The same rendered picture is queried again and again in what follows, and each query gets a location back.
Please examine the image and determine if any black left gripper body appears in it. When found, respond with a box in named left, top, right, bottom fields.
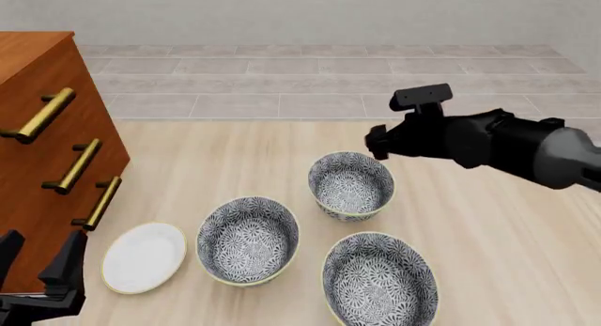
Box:
left=0, top=286, right=87, bottom=326

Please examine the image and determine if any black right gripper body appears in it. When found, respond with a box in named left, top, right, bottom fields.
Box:
left=364, top=124, right=393, bottom=162

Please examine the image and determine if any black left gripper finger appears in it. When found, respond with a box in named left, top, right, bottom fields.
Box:
left=38, top=230, right=89, bottom=296
left=0, top=229, right=26, bottom=284

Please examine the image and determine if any black patterned bowl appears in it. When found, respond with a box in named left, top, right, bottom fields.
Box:
left=321, top=231, right=440, bottom=326
left=195, top=195, right=301, bottom=289
left=306, top=150, right=396, bottom=225

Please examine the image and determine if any white plate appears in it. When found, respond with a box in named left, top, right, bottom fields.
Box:
left=100, top=222, right=189, bottom=295

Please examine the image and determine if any wooden cabinet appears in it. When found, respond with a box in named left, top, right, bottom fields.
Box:
left=0, top=30, right=132, bottom=294

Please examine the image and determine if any brass drawer handle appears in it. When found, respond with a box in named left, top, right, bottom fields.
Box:
left=0, top=86, right=78, bottom=146
left=70, top=176, right=124, bottom=233
left=40, top=137, right=104, bottom=196

